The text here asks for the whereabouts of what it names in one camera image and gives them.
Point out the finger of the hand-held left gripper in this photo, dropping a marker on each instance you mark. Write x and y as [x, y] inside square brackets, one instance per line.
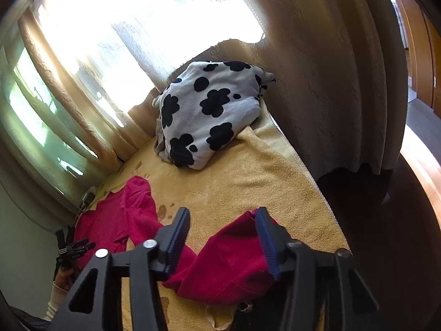
[81, 247]
[60, 239]

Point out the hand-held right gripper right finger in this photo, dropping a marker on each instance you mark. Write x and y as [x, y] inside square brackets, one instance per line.
[267, 244]

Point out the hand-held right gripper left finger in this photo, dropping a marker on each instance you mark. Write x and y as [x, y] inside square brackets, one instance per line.
[178, 238]

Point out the red garment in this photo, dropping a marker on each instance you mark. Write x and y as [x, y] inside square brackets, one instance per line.
[224, 258]

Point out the person's left forearm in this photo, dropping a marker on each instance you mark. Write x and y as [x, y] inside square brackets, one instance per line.
[55, 303]

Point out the person's left hand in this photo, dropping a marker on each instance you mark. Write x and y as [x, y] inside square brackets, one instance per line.
[63, 281]

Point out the white power strip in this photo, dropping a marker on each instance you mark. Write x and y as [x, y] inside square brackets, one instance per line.
[91, 191]

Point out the beige towel blanket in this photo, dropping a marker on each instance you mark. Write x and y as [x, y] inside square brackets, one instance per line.
[241, 179]

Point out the cow print garment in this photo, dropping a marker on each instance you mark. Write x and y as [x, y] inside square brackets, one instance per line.
[206, 117]

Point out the beige curtain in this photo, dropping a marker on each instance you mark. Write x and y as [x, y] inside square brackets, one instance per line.
[69, 110]
[327, 76]

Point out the white sheer curtain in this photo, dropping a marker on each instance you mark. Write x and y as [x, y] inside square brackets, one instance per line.
[137, 24]

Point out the wooden door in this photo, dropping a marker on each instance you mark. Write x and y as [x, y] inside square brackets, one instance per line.
[420, 58]

